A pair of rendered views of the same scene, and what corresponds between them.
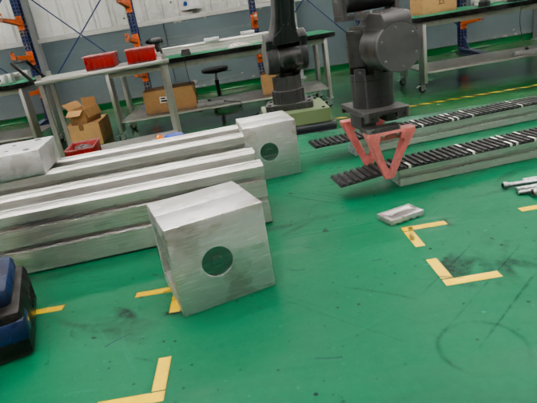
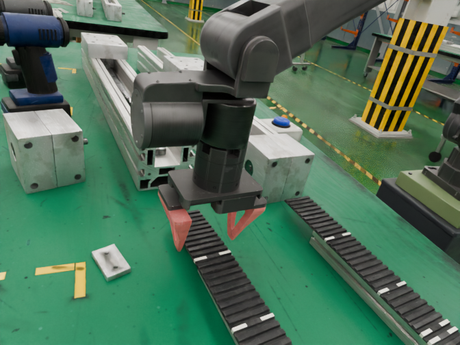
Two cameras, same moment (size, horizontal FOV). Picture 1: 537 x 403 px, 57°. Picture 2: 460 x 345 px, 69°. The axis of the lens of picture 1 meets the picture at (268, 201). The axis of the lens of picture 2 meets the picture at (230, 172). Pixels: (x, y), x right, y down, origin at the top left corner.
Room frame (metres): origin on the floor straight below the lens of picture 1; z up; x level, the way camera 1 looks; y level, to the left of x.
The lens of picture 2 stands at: (0.56, -0.49, 1.11)
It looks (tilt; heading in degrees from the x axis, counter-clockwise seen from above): 29 degrees down; 65
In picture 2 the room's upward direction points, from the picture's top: 11 degrees clockwise
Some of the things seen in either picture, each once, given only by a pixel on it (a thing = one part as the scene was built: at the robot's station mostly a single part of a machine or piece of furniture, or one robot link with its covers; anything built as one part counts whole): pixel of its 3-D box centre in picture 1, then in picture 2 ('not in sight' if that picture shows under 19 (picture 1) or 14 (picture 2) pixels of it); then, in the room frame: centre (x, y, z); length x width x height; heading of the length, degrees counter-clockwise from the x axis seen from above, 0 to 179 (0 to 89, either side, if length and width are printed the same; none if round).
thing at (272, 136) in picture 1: (266, 143); (277, 166); (0.88, -0.01, 0.83); 0.12 x 0.09 x 0.10; 7
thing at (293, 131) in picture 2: not in sight; (275, 135); (0.96, 0.16, 0.81); 0.10 x 0.08 x 0.06; 7
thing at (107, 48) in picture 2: not in sight; (103, 50); (0.59, 0.65, 0.87); 0.16 x 0.11 x 0.07; 97
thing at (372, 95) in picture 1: (371, 91); (218, 166); (0.69, -0.17, 0.92); 0.10 x 0.07 x 0.07; 7
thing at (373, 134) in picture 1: (383, 144); (191, 218); (0.66, -0.17, 0.85); 0.07 x 0.07 x 0.09; 7
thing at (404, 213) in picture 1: (399, 214); (111, 261); (0.57, -0.16, 0.78); 0.05 x 0.03 x 0.01; 110
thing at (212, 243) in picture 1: (207, 240); (53, 147); (0.49, 0.07, 0.83); 0.11 x 0.10 x 0.10; 20
